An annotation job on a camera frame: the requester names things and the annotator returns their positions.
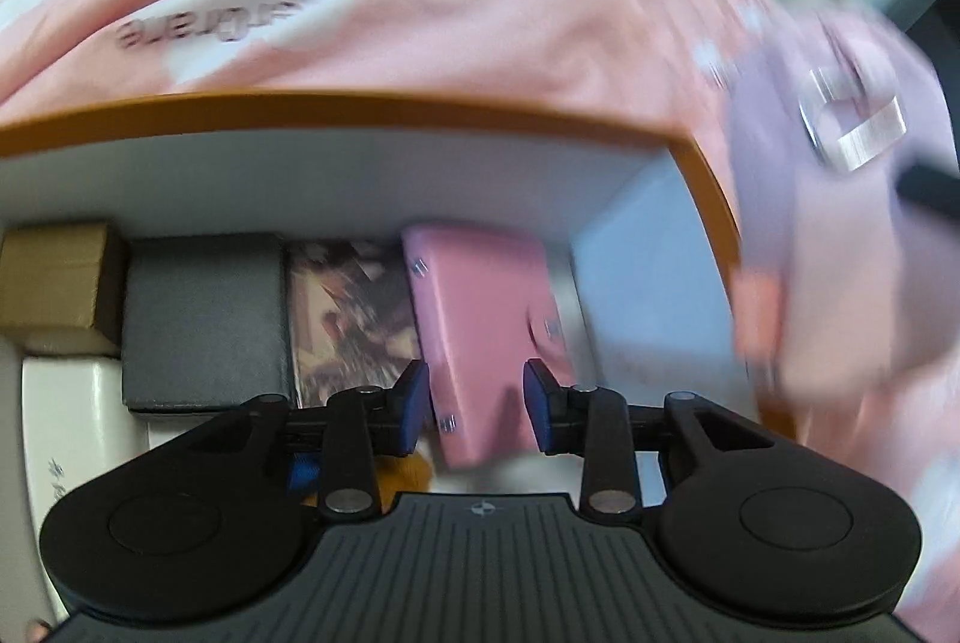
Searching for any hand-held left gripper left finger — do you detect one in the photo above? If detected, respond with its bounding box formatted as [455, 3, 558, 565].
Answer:
[161, 359, 434, 522]

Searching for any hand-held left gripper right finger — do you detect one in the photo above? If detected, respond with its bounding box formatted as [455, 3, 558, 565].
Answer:
[523, 358, 785, 515]

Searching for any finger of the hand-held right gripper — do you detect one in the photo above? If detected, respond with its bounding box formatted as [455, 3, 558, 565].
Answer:
[896, 161, 960, 218]

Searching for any pink studded case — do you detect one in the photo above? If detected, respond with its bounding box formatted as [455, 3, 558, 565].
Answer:
[401, 225, 575, 470]

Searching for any lilac pouch with metal clasp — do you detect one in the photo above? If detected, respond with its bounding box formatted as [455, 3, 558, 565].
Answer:
[724, 5, 960, 404]

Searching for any dark grey box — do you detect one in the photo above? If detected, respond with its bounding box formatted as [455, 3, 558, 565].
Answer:
[120, 234, 293, 415]

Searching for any orange cardboard box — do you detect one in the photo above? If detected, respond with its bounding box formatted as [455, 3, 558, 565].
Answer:
[0, 91, 796, 621]

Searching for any orange plush toy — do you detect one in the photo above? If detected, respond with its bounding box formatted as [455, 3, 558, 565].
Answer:
[375, 451, 436, 513]

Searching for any white rounded box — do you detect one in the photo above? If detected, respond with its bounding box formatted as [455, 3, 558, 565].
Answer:
[19, 354, 151, 621]

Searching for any small brown cardboard box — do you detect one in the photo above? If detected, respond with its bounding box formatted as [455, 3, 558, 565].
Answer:
[0, 221, 128, 355]

